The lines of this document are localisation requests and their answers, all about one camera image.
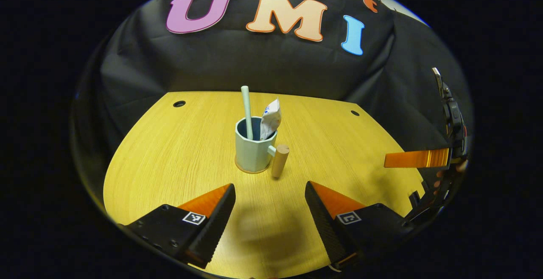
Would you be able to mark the wooden desktop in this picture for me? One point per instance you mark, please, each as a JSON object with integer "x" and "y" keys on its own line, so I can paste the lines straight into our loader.
{"x": 169, "y": 152}

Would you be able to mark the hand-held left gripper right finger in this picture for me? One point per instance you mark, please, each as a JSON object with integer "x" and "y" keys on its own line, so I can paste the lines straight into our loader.
{"x": 324, "y": 228}

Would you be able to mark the black backdrop cloth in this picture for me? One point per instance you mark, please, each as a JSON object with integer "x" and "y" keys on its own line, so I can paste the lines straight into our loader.
{"x": 254, "y": 67}

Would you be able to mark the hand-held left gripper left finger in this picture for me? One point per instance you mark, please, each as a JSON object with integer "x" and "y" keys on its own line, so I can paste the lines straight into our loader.
{"x": 216, "y": 228}

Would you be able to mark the white toothpaste tube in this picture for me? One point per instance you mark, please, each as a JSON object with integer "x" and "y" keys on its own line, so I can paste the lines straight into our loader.
{"x": 271, "y": 120}

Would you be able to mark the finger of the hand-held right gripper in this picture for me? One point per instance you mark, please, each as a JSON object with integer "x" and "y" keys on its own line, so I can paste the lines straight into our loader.
{"x": 415, "y": 158}

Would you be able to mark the round brown coaster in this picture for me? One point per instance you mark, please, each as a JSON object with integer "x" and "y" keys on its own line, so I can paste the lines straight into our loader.
{"x": 253, "y": 172}

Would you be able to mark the pale green toothbrush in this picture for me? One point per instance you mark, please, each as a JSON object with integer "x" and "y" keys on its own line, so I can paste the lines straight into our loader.
{"x": 246, "y": 109}

